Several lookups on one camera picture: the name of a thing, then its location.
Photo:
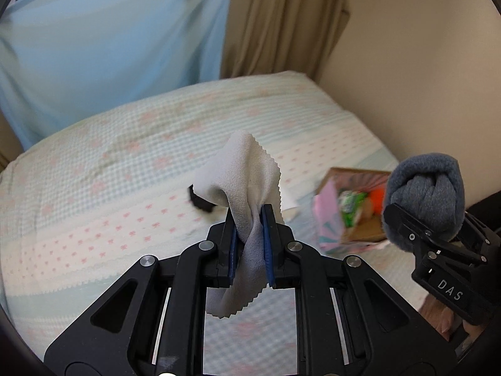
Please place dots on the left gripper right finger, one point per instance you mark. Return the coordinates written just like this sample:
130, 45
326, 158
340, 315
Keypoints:
349, 320

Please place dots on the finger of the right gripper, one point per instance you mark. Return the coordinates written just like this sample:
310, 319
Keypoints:
408, 233
477, 238

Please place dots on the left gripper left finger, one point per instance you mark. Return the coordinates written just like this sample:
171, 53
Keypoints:
151, 321

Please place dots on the grey fluffy earmuffs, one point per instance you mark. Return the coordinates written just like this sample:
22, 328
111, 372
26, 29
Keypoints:
430, 188

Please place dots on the green snack packet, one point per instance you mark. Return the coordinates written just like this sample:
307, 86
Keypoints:
351, 206

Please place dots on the light grey microfibre cloth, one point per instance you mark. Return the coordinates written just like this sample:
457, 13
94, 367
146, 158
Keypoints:
243, 177

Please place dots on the orange fluffy plush toy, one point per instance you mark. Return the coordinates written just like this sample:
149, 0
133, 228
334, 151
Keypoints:
377, 196

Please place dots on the person's right hand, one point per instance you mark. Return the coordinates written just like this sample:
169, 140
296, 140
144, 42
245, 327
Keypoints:
442, 319

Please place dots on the pink patterned cardboard box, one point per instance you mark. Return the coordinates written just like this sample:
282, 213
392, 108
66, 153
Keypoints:
333, 236

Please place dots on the black scrunchie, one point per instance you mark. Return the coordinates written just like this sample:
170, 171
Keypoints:
200, 203

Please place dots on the white folded cloth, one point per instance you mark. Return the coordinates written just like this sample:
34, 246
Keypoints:
288, 205

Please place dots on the beige curtain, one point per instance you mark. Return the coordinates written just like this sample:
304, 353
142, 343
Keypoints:
261, 37

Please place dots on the light blue curtain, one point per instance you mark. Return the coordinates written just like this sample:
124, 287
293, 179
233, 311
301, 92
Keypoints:
65, 60

